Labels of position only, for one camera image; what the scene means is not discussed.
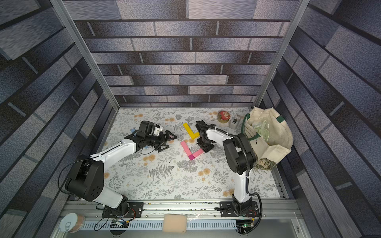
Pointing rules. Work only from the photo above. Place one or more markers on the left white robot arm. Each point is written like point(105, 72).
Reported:
point(86, 176)

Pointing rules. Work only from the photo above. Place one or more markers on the pink block three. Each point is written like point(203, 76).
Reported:
point(188, 152)

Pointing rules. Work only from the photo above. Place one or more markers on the beige sponge pad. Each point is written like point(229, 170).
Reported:
point(174, 223)

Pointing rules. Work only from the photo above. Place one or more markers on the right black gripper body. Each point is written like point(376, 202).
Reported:
point(204, 143)

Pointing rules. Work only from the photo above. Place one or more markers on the floral table mat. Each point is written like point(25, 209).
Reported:
point(149, 175)

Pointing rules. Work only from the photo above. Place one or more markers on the cream tote bag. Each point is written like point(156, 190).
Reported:
point(269, 136)

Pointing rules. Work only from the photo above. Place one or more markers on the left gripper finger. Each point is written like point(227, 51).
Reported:
point(162, 147)
point(170, 136)

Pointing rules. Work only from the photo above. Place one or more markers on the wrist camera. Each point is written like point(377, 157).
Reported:
point(149, 128)
point(201, 126)

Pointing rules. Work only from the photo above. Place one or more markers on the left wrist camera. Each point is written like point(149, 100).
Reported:
point(149, 128)

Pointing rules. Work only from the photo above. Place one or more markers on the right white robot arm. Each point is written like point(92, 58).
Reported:
point(240, 158)

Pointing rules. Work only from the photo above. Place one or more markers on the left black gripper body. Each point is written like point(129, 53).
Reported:
point(153, 140)

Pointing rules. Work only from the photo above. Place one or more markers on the pink block five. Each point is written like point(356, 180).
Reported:
point(184, 145)

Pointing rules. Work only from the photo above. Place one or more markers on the small white box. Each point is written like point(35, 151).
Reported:
point(234, 121)

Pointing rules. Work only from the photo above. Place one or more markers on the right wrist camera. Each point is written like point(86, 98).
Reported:
point(201, 126)

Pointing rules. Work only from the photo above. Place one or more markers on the pink block two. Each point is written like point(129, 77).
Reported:
point(197, 153)

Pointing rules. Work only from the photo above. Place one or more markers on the aluminium rail base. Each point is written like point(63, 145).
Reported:
point(149, 215)

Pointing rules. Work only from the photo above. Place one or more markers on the round red lid tin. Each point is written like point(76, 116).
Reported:
point(223, 117)

